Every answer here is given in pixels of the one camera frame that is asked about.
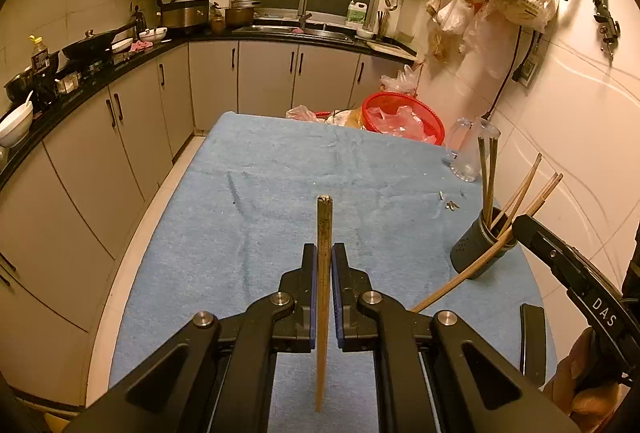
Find dark grey chopstick holder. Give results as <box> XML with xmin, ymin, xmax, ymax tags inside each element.
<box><xmin>450</xmin><ymin>207</ymin><xmax>521</xmax><ymax>282</ymax></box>

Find clear crumpled plastic bags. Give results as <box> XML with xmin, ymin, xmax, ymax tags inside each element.
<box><xmin>370</xmin><ymin>105</ymin><xmax>436</xmax><ymax>142</ymax></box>

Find black power cable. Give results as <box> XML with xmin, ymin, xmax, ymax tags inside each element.
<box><xmin>487</xmin><ymin>25</ymin><xmax>524</xmax><ymax>119</ymax></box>

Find person's right hand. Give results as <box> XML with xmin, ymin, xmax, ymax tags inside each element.
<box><xmin>542</xmin><ymin>328</ymin><xmax>626</xmax><ymax>433</ymax></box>

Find wall power outlet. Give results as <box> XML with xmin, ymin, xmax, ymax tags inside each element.
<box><xmin>512</xmin><ymin>48</ymin><xmax>541</xmax><ymax>86</ymax></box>

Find grey base cabinets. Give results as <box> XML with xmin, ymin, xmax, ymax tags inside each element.
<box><xmin>0</xmin><ymin>38</ymin><xmax>417</xmax><ymax>415</ymax></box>

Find red plastic basket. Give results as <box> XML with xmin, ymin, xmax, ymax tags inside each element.
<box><xmin>361</xmin><ymin>92</ymin><xmax>446</xmax><ymax>146</ymax></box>

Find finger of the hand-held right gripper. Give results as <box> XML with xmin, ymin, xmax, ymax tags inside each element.
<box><xmin>519</xmin><ymin>303</ymin><xmax>547</xmax><ymax>389</ymax></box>
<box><xmin>512</xmin><ymin>214</ymin><xmax>631</xmax><ymax>349</ymax></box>

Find small dark scraps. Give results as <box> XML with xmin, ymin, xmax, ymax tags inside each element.
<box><xmin>439</xmin><ymin>190</ymin><xmax>469</xmax><ymax>212</ymax></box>

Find black cooking pot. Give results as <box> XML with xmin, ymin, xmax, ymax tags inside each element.
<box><xmin>4</xmin><ymin>72</ymin><xmax>36</xmax><ymax>103</ymax></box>

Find pink plastic bag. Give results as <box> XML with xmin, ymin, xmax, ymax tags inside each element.
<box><xmin>286</xmin><ymin>105</ymin><xmax>326</xmax><ymax>122</ymax></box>

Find hanging clear plastic bags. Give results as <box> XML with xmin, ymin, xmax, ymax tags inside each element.
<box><xmin>425</xmin><ymin>0</ymin><xmax>496</xmax><ymax>64</ymax></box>

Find blue table cloth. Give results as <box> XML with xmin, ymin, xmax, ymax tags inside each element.
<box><xmin>107</xmin><ymin>112</ymin><xmax>558</xmax><ymax>433</ymax></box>

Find white detergent jug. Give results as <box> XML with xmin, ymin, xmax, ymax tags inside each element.
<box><xmin>346</xmin><ymin>0</ymin><xmax>369</xmax><ymax>26</ymax></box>

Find clear glass pitcher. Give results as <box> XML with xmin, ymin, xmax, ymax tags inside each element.
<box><xmin>442</xmin><ymin>117</ymin><xmax>501</xmax><ymax>184</ymax></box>

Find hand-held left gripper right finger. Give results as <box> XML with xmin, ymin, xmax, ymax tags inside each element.
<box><xmin>332</xmin><ymin>243</ymin><xmax>583</xmax><ymax>433</ymax></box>

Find yellow cooking oil bottle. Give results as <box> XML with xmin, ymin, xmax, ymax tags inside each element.
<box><xmin>27</xmin><ymin>34</ymin><xmax>51</xmax><ymax>74</ymax></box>

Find metal sink faucet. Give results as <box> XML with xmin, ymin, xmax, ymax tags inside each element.
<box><xmin>287</xmin><ymin>0</ymin><xmax>314</xmax><ymax>30</ymax></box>

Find dark sauce bottle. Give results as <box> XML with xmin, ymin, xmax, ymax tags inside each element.
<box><xmin>32</xmin><ymin>63</ymin><xmax>59</xmax><ymax>112</ymax></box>

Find wooden cutting board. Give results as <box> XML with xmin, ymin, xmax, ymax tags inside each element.
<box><xmin>367</xmin><ymin>40</ymin><xmax>417</xmax><ymax>62</ymax></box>

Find large white bowl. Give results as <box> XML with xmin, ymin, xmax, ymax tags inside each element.
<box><xmin>0</xmin><ymin>102</ymin><xmax>35</xmax><ymax>149</ymax></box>

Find steel kitchen sink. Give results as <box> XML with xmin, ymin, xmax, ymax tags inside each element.
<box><xmin>232</xmin><ymin>24</ymin><xmax>356</xmax><ymax>45</ymax></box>

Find yellowish plastic bag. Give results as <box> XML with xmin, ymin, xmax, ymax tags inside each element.
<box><xmin>327</xmin><ymin>108</ymin><xmax>368</xmax><ymax>130</ymax></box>

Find copper cooking pot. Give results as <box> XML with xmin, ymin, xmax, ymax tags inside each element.
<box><xmin>225</xmin><ymin>0</ymin><xmax>262</xmax><ymax>28</ymax></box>

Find black wok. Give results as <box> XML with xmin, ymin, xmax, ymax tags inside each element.
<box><xmin>60</xmin><ymin>25</ymin><xmax>139</xmax><ymax>63</ymax></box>

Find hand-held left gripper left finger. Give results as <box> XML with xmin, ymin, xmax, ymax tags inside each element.
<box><xmin>62</xmin><ymin>243</ymin><xmax>318</xmax><ymax>433</ymax></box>

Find plastic bags by cabinet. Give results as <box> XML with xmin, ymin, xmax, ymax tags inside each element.
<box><xmin>380</xmin><ymin>63</ymin><xmax>421</xmax><ymax>96</ymax></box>

